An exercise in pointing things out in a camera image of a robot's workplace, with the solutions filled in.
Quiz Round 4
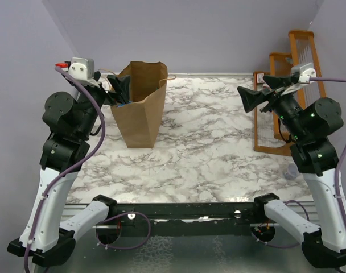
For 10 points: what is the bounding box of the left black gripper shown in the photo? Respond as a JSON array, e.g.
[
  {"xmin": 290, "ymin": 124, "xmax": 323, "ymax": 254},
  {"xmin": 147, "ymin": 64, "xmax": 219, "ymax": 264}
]
[{"xmin": 75, "ymin": 71, "xmax": 130, "ymax": 139}]

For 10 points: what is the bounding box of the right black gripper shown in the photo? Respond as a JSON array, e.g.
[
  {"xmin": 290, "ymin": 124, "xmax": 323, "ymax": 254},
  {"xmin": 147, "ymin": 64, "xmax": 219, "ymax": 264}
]
[{"xmin": 238, "ymin": 74, "xmax": 308, "ymax": 140}]

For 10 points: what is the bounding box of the brown paper bag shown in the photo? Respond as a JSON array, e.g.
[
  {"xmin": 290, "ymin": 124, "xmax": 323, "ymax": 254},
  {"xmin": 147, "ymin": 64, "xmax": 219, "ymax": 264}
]
[{"xmin": 111, "ymin": 61, "xmax": 168, "ymax": 148}]

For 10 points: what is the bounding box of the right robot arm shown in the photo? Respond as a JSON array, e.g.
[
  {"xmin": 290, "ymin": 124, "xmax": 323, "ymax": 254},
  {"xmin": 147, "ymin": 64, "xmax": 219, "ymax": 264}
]
[{"xmin": 237, "ymin": 69, "xmax": 346, "ymax": 272}]

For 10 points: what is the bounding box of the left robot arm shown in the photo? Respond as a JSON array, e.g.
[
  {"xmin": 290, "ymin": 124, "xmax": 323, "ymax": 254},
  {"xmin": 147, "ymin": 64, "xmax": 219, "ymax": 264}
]
[{"xmin": 7, "ymin": 72, "xmax": 130, "ymax": 272}]

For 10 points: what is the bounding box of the small red white box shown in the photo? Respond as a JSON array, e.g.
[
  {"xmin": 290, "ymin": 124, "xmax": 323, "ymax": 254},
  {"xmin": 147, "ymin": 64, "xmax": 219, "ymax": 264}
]
[{"xmin": 256, "ymin": 73, "xmax": 265, "ymax": 84}]

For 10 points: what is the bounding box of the orange wooden rack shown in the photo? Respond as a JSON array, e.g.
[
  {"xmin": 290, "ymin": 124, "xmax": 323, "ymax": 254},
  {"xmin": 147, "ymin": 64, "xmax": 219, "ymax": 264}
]
[{"xmin": 253, "ymin": 30, "xmax": 327, "ymax": 156}]

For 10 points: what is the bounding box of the small clear plastic cup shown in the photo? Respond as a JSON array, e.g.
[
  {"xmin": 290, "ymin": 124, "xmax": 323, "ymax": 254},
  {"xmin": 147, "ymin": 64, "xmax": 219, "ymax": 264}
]
[{"xmin": 283, "ymin": 163, "xmax": 299, "ymax": 180}]

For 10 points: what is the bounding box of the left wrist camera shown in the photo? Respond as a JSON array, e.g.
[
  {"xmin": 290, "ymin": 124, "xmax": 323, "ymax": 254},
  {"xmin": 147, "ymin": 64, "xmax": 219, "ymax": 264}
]
[{"xmin": 55, "ymin": 57, "xmax": 95, "ymax": 82}]

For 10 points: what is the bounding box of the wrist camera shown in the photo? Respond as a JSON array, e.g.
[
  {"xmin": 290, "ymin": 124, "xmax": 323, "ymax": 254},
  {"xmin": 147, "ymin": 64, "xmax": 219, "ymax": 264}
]
[
  {"xmin": 55, "ymin": 57, "xmax": 95, "ymax": 82},
  {"xmin": 291, "ymin": 62, "xmax": 316, "ymax": 84}
]

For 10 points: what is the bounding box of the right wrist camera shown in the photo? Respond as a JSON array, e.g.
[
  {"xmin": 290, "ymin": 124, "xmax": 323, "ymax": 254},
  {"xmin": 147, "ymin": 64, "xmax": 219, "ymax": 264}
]
[{"xmin": 291, "ymin": 62, "xmax": 316, "ymax": 84}]

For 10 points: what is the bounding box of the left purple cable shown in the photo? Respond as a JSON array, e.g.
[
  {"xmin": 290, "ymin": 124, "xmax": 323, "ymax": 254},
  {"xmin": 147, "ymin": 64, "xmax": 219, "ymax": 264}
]
[{"xmin": 23, "ymin": 67, "xmax": 106, "ymax": 266}]

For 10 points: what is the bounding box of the purple cable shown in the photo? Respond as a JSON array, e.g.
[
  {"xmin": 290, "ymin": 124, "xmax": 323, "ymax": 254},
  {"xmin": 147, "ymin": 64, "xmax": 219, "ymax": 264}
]
[
  {"xmin": 23, "ymin": 67, "xmax": 106, "ymax": 266},
  {"xmin": 309, "ymin": 76, "xmax": 346, "ymax": 245}
]

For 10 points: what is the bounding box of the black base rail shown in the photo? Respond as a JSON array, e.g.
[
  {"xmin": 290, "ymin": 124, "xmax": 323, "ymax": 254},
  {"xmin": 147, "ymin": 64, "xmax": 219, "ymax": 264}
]
[{"xmin": 94, "ymin": 195, "xmax": 268, "ymax": 242}]

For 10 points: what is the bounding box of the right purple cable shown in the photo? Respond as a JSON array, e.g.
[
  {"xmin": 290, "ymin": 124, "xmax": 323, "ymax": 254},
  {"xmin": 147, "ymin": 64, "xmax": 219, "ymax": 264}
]
[{"xmin": 309, "ymin": 76, "xmax": 346, "ymax": 245}]

